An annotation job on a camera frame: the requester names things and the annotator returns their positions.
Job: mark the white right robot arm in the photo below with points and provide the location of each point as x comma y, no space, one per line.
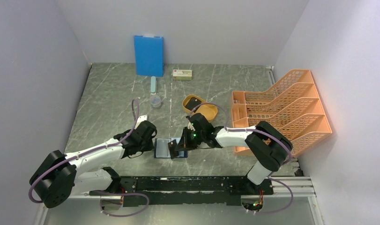
271,148

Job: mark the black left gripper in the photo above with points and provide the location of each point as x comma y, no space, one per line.
149,146

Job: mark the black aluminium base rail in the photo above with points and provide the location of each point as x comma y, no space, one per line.
230,190

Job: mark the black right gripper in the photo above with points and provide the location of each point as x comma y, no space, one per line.
184,143

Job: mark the light blue stapler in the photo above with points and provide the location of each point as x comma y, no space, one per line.
153,85

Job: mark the navy blue card holder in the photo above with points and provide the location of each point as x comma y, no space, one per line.
164,149

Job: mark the orange plastic file organizer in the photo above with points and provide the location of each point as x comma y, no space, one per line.
292,106

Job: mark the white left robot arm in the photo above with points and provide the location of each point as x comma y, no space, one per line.
62,175

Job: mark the green and white small box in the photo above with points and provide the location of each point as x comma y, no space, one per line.
182,74

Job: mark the black VIP card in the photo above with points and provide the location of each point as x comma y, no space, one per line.
192,103

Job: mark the clear jar of paper clips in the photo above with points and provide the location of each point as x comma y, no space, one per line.
155,101

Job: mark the blue upright folder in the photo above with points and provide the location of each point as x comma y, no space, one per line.
149,55

